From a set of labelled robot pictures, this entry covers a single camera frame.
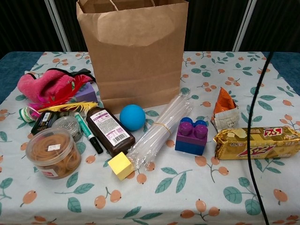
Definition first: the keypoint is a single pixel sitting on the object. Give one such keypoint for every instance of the purple blue toy block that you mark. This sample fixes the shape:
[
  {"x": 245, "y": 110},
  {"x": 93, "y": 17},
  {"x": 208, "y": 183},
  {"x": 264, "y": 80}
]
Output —
[{"x": 191, "y": 140}]

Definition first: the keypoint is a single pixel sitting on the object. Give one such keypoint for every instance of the orange snack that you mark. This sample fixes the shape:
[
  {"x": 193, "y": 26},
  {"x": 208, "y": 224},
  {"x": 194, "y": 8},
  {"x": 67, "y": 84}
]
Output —
[{"x": 225, "y": 110}]

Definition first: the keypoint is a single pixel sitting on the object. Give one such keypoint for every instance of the gold biscuit pack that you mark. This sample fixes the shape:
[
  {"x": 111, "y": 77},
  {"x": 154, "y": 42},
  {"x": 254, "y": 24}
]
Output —
[{"x": 234, "y": 145}]

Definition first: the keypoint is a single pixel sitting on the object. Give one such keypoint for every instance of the clear tub of rubber bands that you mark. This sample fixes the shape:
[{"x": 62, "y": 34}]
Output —
[{"x": 54, "y": 154}]

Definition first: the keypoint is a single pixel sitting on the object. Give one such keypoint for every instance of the brown paper bag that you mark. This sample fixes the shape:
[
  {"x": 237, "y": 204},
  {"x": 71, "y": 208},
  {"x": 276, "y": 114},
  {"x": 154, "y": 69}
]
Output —
[{"x": 136, "y": 65}]

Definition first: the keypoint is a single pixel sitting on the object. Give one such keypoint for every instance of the blue ball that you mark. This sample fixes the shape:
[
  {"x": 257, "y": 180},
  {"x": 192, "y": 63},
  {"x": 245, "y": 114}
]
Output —
[{"x": 132, "y": 117}]

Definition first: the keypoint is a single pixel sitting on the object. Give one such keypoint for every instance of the bundle of clear straws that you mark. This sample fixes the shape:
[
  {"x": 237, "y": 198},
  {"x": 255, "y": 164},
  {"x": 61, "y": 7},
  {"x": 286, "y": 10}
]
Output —
[{"x": 159, "y": 131}]

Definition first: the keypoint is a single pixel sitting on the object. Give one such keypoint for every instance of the brown bottle with white label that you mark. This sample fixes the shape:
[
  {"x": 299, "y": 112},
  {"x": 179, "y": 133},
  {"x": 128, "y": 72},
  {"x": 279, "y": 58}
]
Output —
[{"x": 110, "y": 131}]

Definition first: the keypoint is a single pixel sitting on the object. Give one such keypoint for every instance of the yellow foam cube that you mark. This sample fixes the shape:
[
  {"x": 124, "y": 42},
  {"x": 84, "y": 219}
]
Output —
[{"x": 120, "y": 165}]

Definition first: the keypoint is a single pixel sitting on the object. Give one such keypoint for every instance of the purple foam block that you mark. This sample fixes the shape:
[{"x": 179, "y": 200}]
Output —
[{"x": 87, "y": 92}]

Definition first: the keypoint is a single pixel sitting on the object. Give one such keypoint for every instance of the green marker pen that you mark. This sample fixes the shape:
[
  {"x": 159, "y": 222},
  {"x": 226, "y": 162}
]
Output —
[{"x": 85, "y": 130}]

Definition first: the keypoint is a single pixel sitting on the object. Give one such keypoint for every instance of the yellow feather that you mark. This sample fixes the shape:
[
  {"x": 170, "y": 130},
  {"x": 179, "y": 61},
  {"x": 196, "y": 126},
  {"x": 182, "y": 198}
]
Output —
[{"x": 77, "y": 105}]

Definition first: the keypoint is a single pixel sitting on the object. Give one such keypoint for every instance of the red feather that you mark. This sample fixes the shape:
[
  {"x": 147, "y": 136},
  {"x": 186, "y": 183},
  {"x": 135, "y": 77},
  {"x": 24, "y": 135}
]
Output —
[{"x": 70, "y": 92}]

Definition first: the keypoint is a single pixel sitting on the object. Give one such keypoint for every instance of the floral tablecloth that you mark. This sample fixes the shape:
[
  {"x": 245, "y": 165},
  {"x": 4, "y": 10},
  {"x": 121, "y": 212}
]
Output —
[{"x": 187, "y": 187}]

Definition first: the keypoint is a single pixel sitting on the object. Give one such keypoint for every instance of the clear tub of paper clips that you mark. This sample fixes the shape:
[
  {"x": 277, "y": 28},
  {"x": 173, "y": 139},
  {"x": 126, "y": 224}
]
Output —
[{"x": 66, "y": 126}]

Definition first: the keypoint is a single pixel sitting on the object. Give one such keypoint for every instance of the small black box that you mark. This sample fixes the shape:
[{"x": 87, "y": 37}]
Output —
[{"x": 43, "y": 122}]

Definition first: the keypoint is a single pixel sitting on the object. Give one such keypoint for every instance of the black pleated curtain panel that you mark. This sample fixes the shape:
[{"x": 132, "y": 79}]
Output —
[
  {"x": 23, "y": 23},
  {"x": 211, "y": 23},
  {"x": 276, "y": 23},
  {"x": 70, "y": 23}
]

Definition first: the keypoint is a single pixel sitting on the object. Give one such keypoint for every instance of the pink fluffy cloth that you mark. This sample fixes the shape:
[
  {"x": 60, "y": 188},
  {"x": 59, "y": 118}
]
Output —
[{"x": 44, "y": 84}]

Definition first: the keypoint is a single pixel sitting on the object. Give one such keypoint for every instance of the magenta feather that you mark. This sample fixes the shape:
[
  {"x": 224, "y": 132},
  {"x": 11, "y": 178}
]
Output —
[{"x": 34, "y": 107}]

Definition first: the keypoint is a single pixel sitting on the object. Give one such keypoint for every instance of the green white striped tape roll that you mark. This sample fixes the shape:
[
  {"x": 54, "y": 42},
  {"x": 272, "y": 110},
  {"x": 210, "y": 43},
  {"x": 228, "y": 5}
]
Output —
[{"x": 24, "y": 114}]

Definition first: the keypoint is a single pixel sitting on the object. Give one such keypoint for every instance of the grey aluminium partition frame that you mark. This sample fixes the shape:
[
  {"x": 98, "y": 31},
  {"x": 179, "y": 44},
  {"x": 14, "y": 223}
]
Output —
[
  {"x": 244, "y": 23},
  {"x": 57, "y": 23}
]

